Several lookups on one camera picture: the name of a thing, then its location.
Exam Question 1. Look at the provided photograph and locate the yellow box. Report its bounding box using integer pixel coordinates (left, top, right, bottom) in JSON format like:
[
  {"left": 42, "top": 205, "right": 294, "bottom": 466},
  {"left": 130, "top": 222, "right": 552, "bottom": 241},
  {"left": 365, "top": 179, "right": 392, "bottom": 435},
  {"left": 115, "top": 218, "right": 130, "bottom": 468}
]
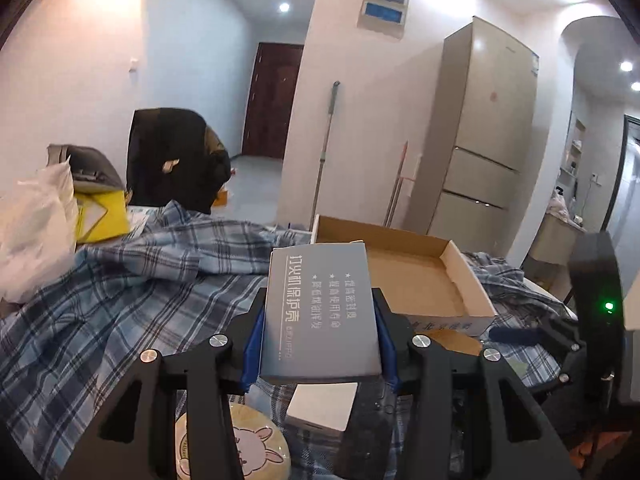
[{"left": 74, "top": 189, "right": 132, "bottom": 244}]

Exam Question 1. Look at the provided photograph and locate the pink bag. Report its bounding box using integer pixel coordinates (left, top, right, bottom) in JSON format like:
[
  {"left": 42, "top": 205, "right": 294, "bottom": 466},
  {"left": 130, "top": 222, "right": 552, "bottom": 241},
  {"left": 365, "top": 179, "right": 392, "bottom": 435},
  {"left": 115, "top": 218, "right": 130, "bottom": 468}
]
[{"left": 547, "top": 189, "right": 572, "bottom": 219}]

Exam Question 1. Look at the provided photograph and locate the round yellow rabbit tin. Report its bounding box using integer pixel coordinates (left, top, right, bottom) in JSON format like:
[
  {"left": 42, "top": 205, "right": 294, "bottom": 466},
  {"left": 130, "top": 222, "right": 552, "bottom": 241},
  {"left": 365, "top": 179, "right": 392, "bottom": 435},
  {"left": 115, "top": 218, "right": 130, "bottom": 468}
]
[{"left": 175, "top": 402, "right": 292, "bottom": 480}]

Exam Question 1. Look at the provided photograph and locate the beige counter cabinet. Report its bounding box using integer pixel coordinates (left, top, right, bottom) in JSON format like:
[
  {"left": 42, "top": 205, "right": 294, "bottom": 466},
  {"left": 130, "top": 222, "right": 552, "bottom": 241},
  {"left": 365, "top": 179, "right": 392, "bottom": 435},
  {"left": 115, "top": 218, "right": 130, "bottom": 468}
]
[{"left": 520, "top": 209, "right": 587, "bottom": 292}]

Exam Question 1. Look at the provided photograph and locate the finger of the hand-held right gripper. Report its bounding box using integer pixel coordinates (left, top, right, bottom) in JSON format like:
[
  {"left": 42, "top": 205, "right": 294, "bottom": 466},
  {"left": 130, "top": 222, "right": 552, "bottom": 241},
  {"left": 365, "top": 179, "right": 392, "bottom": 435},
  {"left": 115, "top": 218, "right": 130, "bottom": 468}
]
[
  {"left": 489, "top": 324, "right": 588, "bottom": 362},
  {"left": 525, "top": 355, "right": 587, "bottom": 397}
]

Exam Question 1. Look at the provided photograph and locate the red handled broom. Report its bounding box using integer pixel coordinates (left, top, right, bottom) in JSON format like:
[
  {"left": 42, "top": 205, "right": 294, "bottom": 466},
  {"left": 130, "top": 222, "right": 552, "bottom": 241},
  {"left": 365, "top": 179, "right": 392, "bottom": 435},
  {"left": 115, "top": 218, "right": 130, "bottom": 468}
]
[{"left": 382, "top": 140, "right": 410, "bottom": 229}]

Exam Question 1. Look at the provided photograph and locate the cardboard box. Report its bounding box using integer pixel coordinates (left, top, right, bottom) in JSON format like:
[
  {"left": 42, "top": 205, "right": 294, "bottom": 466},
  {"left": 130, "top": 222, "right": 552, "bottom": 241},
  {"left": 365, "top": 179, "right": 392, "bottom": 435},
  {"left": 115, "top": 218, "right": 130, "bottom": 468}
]
[{"left": 310, "top": 214, "right": 497, "bottom": 337}]

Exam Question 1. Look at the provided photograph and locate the white plastic bag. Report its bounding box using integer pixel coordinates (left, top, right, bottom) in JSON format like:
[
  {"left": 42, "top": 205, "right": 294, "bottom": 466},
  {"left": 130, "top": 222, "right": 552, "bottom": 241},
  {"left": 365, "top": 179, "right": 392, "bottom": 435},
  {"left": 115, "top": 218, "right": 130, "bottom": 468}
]
[{"left": 0, "top": 161, "right": 81, "bottom": 304}]

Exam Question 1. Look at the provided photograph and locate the dark red wooden door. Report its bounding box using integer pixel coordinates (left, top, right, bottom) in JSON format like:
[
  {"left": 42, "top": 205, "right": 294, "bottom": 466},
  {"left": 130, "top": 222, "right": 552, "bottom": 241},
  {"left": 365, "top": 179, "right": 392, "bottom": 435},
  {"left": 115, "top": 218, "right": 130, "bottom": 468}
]
[{"left": 241, "top": 42, "right": 305, "bottom": 160}]

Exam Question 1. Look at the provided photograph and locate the beige refrigerator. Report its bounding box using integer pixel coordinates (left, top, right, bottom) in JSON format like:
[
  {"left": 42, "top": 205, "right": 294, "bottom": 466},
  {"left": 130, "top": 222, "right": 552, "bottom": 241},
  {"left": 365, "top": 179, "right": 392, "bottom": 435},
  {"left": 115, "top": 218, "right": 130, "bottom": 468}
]
[{"left": 404, "top": 16, "right": 541, "bottom": 257}]

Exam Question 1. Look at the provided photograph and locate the white printed packet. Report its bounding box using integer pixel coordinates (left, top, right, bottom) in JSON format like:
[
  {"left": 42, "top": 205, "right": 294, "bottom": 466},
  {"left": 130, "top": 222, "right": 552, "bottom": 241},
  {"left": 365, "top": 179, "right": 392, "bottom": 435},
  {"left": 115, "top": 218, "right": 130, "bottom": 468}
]
[{"left": 126, "top": 205, "right": 167, "bottom": 228}]

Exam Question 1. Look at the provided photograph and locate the dark sliding door frame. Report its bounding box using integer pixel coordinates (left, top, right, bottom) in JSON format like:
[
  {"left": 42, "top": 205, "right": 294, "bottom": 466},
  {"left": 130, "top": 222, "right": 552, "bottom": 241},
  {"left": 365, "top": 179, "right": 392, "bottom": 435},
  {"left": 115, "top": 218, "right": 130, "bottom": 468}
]
[{"left": 601, "top": 115, "right": 640, "bottom": 235}]

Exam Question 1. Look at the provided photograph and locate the grey printed box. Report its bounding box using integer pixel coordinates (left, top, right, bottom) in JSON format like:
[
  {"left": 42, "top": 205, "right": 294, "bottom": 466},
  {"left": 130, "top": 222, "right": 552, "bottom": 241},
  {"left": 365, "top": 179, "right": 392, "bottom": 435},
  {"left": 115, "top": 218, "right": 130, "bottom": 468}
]
[{"left": 259, "top": 240, "right": 383, "bottom": 385}]

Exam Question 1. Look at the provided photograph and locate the blue plaid cloth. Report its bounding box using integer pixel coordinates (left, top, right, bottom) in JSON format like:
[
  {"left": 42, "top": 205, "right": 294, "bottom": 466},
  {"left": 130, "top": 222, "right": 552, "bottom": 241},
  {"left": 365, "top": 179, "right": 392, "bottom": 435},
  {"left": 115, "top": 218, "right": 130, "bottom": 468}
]
[{"left": 0, "top": 199, "right": 576, "bottom": 480}]

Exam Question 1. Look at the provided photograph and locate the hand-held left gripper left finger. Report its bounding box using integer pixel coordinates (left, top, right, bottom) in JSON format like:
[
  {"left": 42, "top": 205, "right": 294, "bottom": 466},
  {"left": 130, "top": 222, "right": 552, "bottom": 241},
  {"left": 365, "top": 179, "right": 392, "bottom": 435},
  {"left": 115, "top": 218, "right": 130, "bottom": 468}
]
[{"left": 59, "top": 286, "right": 271, "bottom": 480}]

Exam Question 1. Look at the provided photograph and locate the brown chair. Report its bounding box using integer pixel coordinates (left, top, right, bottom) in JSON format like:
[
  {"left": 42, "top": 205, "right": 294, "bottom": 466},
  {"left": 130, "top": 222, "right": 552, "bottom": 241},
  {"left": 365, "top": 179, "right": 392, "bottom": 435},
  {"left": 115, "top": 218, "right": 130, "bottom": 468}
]
[{"left": 204, "top": 126, "right": 227, "bottom": 155}]

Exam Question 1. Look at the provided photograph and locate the grey bag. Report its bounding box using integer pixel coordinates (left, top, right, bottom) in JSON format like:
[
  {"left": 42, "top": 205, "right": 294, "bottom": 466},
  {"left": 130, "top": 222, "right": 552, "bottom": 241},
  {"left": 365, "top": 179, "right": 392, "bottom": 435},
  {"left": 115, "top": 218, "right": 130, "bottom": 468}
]
[{"left": 47, "top": 143, "right": 125, "bottom": 197}]

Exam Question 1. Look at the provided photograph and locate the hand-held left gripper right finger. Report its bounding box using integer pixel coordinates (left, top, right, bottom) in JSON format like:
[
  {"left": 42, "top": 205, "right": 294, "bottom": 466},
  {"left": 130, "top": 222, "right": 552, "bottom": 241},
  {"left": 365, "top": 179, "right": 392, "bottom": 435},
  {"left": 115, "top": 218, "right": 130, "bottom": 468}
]
[{"left": 372, "top": 287, "right": 583, "bottom": 480}]

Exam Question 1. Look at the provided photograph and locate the black jacket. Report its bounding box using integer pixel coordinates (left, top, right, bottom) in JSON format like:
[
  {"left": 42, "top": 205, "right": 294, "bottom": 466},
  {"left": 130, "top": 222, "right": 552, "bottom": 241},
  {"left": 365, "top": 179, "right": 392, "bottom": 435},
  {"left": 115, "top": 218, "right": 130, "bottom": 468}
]
[{"left": 125, "top": 107, "right": 232, "bottom": 214}]

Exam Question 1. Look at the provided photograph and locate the small white box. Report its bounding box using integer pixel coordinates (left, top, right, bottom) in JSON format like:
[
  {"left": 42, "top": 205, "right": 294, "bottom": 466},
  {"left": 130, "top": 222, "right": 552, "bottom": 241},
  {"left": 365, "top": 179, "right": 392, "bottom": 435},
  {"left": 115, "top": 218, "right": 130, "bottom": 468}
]
[{"left": 286, "top": 382, "right": 360, "bottom": 434}]

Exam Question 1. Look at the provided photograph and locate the grey handled mop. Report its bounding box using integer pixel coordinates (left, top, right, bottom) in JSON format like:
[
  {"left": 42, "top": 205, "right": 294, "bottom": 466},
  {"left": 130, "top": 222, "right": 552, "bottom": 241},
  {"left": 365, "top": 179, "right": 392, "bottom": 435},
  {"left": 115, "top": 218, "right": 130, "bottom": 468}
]
[{"left": 307, "top": 80, "right": 341, "bottom": 229}]

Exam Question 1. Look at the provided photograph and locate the black remote control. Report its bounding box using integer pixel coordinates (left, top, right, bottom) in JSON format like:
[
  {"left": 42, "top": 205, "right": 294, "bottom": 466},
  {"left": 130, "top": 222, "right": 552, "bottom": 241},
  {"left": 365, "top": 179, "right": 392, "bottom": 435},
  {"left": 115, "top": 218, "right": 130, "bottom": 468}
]
[{"left": 336, "top": 379, "right": 397, "bottom": 480}]

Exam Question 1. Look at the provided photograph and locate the grey electrical panel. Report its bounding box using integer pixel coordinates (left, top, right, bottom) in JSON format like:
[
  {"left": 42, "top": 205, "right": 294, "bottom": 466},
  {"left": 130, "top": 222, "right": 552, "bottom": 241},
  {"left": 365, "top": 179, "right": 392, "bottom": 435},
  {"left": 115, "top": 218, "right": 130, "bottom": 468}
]
[{"left": 356, "top": 0, "right": 412, "bottom": 40}]

